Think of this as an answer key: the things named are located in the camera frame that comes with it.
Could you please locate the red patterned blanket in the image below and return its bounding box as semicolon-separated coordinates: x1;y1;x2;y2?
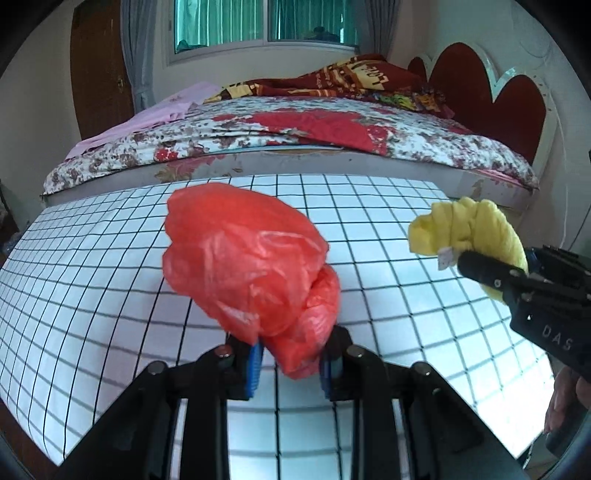
207;54;454;119

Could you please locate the pink sheet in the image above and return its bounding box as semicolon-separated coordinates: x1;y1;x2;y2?
65;82;221;160

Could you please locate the grey curtain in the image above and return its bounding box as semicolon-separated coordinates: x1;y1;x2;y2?
120;0;157;113

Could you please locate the red heart headboard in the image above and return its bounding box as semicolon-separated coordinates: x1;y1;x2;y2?
408;42;559;177

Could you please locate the bed with floral sheet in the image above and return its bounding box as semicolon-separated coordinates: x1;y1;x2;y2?
42;97;539;209

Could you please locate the right hand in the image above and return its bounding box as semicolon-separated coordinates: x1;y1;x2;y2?
544;366;591;433

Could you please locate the window with green curtain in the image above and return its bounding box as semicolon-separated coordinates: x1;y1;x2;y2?
167;0;359;63

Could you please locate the red plastic bag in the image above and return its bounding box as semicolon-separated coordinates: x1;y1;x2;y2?
162;183;341;380

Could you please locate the white grid tablecloth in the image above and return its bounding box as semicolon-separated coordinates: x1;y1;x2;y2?
1;174;554;479

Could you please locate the brown wooden door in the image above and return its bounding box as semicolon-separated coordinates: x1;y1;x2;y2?
70;0;134;139

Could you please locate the yellow cloth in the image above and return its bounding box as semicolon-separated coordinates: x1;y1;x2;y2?
407;196;530;305

